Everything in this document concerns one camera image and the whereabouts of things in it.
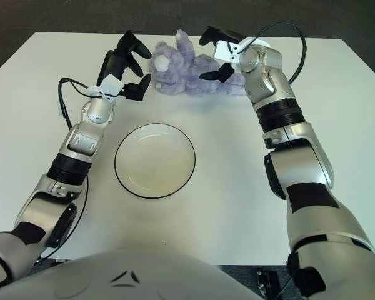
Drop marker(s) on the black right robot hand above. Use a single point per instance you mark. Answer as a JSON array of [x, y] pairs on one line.
[[225, 39]]

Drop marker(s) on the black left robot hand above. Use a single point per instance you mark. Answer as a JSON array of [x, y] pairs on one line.
[[117, 64]]

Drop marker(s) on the purple plush bunny doll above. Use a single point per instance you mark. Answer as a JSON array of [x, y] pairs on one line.
[[187, 72]]

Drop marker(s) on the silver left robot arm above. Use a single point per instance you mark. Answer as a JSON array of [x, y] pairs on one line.
[[87, 131]]

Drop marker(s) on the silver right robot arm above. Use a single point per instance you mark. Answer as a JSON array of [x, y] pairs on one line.
[[278, 125]]

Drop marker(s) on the white plate with black rim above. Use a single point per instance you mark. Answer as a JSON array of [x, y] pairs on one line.
[[154, 161]]

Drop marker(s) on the white right wrist connector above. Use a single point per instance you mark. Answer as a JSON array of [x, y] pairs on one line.
[[225, 51]]

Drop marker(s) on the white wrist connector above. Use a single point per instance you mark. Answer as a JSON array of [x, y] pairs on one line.
[[225, 51], [111, 86]]

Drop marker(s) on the white left wrist connector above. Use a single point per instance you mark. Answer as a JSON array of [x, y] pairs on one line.
[[111, 86]]

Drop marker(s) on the grey robot torso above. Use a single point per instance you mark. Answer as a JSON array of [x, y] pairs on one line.
[[128, 278]]

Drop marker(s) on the black metal bracket with screws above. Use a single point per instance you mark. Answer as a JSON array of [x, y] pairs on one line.
[[268, 284]]

